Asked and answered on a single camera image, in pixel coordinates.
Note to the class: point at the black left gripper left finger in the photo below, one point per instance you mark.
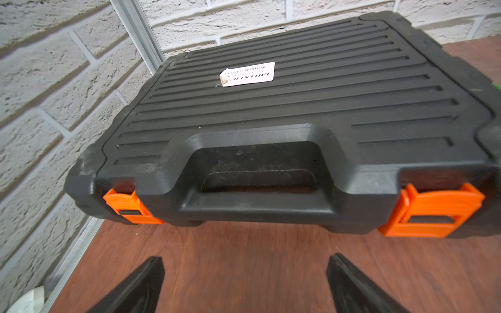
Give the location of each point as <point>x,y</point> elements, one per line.
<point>139,292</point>

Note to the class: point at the black plastic tool case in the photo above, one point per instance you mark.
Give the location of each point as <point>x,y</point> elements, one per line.
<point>368,125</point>

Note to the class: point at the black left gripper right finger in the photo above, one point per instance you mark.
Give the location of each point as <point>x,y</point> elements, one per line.
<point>353,291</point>

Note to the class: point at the white label sticker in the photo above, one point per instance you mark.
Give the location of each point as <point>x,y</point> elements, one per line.
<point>248,75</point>

